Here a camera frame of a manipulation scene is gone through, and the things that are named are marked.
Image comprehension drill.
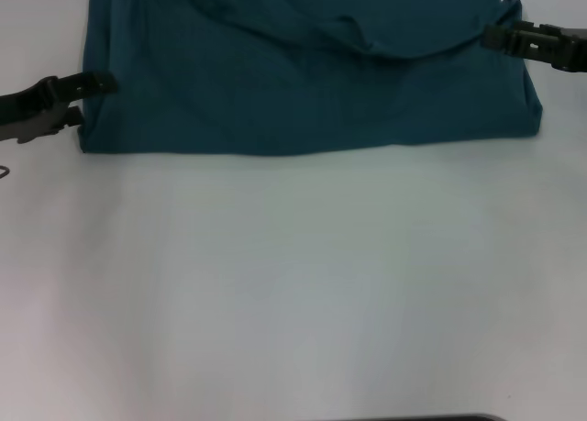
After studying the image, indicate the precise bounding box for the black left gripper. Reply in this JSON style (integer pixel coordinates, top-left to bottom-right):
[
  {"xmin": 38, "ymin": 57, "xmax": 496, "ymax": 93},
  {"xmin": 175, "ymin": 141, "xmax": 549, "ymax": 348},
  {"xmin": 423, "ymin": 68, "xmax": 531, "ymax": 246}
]
[{"xmin": 0, "ymin": 71, "xmax": 118, "ymax": 146}]

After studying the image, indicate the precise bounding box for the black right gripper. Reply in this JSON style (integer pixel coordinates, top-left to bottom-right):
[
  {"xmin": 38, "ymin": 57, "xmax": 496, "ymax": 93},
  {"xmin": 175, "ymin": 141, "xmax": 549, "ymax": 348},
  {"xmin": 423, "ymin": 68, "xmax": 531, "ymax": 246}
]
[{"xmin": 484, "ymin": 20, "xmax": 587, "ymax": 77}]

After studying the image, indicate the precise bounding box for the teal t-shirt with white print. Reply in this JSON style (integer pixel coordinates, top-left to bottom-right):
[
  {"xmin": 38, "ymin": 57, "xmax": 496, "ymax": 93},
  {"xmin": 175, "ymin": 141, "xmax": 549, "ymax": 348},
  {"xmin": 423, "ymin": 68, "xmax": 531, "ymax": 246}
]
[{"xmin": 77, "ymin": 0, "xmax": 545, "ymax": 158}]

